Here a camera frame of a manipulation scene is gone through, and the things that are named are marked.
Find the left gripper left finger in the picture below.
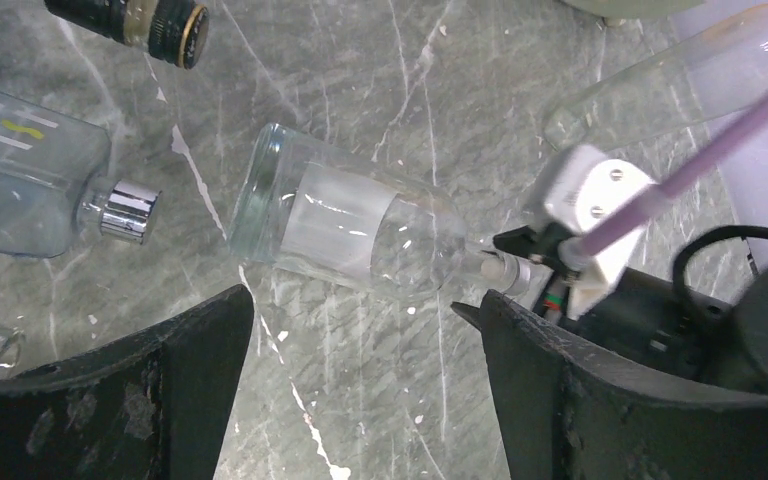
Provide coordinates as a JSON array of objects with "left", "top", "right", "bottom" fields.
[{"left": 0, "top": 285, "right": 254, "bottom": 479}]

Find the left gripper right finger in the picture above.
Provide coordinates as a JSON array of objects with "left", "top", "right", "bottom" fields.
[{"left": 452, "top": 290, "right": 768, "bottom": 479}]

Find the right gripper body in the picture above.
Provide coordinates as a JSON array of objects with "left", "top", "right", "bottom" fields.
[{"left": 542, "top": 225, "right": 768, "bottom": 394}]

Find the clear glass bottle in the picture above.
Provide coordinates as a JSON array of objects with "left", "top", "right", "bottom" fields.
[{"left": 543, "top": 3, "right": 768, "bottom": 150}]

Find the dark small bottle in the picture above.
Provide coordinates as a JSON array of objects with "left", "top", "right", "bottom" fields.
[{"left": 44, "top": 0, "right": 210, "bottom": 70}]

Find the blue plastic water bottle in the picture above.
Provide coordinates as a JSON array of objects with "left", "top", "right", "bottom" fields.
[{"left": 0, "top": 92, "right": 160, "bottom": 258}]

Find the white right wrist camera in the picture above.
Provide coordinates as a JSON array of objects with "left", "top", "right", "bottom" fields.
[{"left": 493, "top": 144, "right": 660, "bottom": 323}]

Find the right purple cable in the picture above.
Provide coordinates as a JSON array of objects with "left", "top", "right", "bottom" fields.
[{"left": 579, "top": 62, "right": 768, "bottom": 258}]

